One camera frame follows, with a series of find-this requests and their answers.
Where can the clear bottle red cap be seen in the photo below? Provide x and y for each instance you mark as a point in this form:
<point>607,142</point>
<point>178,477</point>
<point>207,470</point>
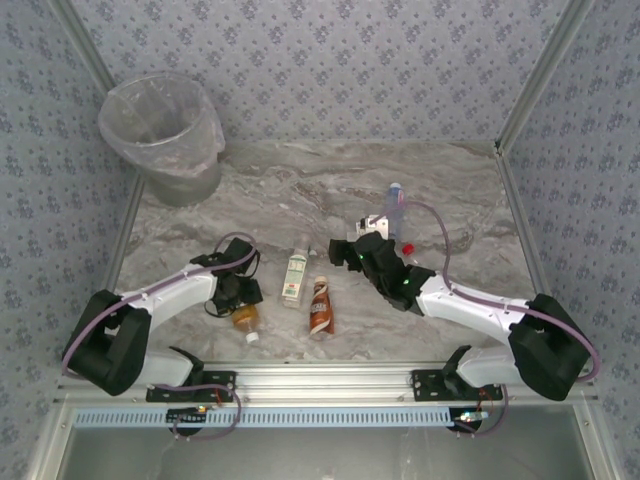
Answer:
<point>409,249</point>

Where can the amber tea bottle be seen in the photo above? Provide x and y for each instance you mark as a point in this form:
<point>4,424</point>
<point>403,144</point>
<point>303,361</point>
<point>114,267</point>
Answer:
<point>246,317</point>

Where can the clear bottle large green-white label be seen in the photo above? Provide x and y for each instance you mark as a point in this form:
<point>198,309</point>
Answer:
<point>294,277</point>

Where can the clear bottle blue cap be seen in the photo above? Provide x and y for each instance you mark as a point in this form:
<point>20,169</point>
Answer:
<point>396,200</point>

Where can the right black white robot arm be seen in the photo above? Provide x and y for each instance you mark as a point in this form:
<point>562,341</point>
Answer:
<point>550,350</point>

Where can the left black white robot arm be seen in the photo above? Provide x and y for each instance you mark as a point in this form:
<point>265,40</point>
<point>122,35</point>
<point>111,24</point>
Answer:
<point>105,345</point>

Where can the grey waste bin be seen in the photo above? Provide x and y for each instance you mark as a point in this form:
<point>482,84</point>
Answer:
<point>190,192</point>

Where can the clear plastic bin liner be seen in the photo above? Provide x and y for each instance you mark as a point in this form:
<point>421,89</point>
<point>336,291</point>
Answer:
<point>207,145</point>

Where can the brown chocolate drink bottle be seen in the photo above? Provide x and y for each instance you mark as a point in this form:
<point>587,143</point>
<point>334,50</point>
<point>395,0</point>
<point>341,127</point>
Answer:
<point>321,310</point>

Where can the small black circuit board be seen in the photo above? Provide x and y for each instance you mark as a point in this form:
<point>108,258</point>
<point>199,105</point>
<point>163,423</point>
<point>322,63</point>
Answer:
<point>187,415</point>
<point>467,416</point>

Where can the grey metal lower panel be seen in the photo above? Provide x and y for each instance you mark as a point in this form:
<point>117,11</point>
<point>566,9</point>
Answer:
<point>320,455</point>

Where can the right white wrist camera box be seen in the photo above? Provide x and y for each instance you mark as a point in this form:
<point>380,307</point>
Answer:
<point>377,226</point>

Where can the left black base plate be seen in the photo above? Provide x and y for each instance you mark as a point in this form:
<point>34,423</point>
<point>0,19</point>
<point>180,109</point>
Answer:
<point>220,387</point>

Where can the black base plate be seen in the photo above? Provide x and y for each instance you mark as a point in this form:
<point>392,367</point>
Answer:
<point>427,387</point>
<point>220,387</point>

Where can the aluminium mounting rail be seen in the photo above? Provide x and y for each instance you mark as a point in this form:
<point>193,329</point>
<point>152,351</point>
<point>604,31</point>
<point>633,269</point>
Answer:
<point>320,382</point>

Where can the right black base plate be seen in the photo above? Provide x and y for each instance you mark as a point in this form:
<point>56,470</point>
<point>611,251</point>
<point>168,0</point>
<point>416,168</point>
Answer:
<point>427,387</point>

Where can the aluminium corner post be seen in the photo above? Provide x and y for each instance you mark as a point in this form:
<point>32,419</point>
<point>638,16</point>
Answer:
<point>542,75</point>
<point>85,47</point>

